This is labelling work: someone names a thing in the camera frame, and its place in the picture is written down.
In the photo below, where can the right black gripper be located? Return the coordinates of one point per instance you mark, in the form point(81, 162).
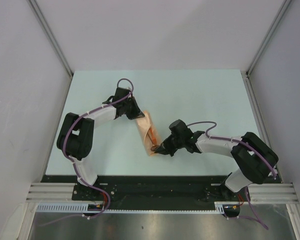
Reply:
point(165, 148)

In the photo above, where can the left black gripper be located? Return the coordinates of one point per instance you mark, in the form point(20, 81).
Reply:
point(137, 112)

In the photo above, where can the orange fork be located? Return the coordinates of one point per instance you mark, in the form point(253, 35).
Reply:
point(152, 136)

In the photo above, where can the peach cloth napkin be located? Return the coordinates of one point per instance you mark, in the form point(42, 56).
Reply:
point(143, 125)

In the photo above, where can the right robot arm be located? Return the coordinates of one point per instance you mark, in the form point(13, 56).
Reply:
point(256, 161)

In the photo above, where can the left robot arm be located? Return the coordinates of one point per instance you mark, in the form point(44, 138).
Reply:
point(75, 138)

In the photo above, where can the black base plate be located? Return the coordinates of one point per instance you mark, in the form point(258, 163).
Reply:
point(153, 192)

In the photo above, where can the slotted cable duct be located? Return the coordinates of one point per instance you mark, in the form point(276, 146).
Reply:
point(91, 208)

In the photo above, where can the aluminium front rail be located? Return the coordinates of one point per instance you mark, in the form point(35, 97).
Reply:
point(272, 193)

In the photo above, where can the left aluminium frame post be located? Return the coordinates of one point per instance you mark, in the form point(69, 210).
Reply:
point(39, 15)

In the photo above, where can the aluminium frame post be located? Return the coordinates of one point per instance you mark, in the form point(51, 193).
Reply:
point(39, 15)
point(285, 6)

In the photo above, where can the right aluminium frame post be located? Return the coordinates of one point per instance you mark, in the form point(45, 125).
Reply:
point(285, 6)

